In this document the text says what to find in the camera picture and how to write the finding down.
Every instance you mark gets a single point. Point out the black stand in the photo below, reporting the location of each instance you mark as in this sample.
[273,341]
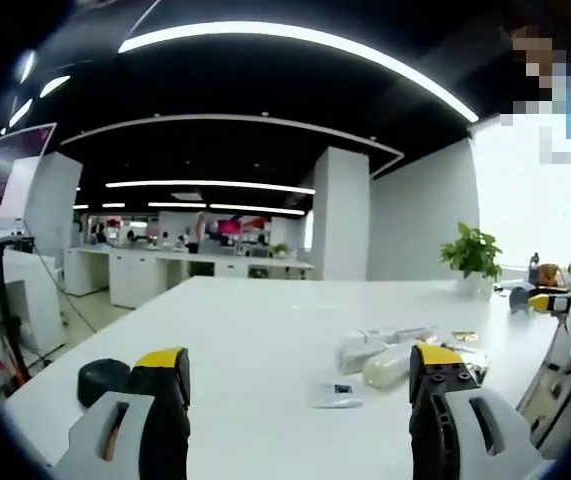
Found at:
[7,310]

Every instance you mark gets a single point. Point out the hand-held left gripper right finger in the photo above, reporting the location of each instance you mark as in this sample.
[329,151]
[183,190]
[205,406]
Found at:
[465,435]

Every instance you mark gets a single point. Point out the wall monitor screen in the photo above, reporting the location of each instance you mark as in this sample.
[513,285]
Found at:
[12,167]

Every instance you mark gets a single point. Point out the orange object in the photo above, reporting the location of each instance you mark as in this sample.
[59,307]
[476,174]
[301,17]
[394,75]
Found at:
[550,275]

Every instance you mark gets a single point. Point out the long white office desks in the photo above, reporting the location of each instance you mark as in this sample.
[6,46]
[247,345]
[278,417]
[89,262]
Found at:
[165,270]

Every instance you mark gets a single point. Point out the green potted plant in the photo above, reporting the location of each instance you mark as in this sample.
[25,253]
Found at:
[471,255]

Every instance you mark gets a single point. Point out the white skincare sachet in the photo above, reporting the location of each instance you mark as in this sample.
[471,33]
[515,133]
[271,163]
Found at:
[335,394]

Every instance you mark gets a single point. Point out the black skincare jar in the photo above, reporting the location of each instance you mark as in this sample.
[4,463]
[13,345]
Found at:
[104,381]

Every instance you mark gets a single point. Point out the cream skincare bottle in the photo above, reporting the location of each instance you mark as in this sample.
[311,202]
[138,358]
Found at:
[387,369]

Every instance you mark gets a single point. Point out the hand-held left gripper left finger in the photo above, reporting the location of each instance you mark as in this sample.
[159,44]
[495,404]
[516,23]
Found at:
[115,440]

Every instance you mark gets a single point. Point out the white cabinet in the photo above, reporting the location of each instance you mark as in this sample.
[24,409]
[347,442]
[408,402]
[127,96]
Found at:
[25,300]

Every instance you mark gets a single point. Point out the clear skincare packet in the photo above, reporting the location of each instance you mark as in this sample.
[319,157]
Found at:
[477,364]

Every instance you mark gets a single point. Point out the small gold skincare packet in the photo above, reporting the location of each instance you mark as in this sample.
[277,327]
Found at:
[465,335]

